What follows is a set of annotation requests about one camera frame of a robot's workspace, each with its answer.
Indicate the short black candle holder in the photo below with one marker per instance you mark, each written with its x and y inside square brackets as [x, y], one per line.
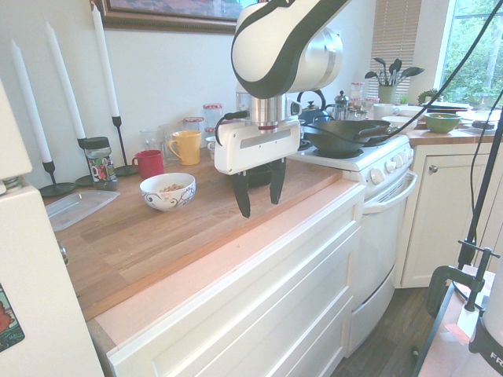
[55, 189]

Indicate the white cabinet with knob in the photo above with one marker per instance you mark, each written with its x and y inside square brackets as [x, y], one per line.
[440, 220]

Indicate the white stove with oven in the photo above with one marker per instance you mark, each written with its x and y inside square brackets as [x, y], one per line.
[381, 220]

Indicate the tall white taper candle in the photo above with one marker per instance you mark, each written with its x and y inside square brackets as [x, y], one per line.
[105, 63]

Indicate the glass french press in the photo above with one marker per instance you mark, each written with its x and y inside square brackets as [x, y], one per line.
[341, 108]

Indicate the small green plant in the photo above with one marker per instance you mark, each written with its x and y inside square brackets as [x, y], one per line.
[428, 96]

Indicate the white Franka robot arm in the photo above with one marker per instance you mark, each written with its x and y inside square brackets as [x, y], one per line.
[267, 47]

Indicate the brown cereal pieces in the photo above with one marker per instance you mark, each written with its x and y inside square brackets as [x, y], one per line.
[171, 187]

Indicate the white mug by window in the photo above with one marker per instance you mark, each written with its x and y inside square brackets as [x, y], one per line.
[383, 112]

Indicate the green bowl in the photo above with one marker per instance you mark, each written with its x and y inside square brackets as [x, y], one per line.
[442, 123]

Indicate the spice jar with red lid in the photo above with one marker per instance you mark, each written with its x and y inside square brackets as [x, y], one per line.
[357, 90]

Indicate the clear glass mug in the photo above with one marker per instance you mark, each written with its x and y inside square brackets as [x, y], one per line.
[168, 141]

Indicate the yellow mug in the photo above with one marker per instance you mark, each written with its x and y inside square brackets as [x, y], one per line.
[188, 147]

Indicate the medium black candle holder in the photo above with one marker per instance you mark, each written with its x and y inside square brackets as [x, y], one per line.
[84, 181]

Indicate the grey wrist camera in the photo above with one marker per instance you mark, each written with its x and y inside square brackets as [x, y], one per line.
[294, 107]

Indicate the short jar with checkered lid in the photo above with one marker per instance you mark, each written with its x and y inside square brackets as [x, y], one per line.
[193, 123]

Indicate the colourful fridge magnet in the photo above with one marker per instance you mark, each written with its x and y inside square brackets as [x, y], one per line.
[9, 320]

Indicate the white refrigerator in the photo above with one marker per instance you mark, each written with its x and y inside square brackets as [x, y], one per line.
[35, 282]

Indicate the clear plastic container lid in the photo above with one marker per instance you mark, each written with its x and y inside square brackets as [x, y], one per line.
[76, 206]

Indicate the dark wood framed painting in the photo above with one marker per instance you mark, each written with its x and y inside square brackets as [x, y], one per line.
[165, 21]

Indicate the clear drinking glass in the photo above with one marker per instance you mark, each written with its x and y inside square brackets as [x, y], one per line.
[150, 140]

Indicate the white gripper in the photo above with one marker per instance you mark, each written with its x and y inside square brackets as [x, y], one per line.
[251, 157]

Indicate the red mug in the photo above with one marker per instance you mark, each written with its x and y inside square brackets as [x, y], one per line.
[151, 165]

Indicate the black cooking utensils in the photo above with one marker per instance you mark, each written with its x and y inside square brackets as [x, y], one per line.
[393, 70]

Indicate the short white taper candle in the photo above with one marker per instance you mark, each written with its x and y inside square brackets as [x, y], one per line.
[30, 102]

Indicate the medium white taper candle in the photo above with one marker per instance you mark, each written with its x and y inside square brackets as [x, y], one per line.
[64, 78]

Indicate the pale green utensil holder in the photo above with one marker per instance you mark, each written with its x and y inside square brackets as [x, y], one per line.
[386, 95]

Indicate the black plastic food container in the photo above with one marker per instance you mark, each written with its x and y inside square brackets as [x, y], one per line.
[259, 178]

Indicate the black wok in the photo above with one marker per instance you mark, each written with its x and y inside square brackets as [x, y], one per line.
[338, 137]

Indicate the spice jar with black lid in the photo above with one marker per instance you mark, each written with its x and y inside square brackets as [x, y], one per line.
[101, 165]

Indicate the tall jar with checkered lid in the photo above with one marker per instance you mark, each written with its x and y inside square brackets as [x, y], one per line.
[212, 116]

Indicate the white drawer cabinet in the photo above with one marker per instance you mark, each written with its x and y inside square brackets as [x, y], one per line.
[255, 306]

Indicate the white bowl with swirl pattern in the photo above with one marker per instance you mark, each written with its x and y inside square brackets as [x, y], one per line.
[169, 201]

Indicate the blue kettle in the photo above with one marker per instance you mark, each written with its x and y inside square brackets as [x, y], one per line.
[314, 114]

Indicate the green metal clamp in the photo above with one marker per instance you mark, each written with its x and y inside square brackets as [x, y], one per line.
[438, 282]

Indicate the white serving bowl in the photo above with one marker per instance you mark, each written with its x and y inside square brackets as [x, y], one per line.
[399, 122]

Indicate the black camera stand pole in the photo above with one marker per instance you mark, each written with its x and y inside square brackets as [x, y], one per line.
[477, 212]

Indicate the tall black candle holder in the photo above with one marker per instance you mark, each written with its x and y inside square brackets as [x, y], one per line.
[122, 149]

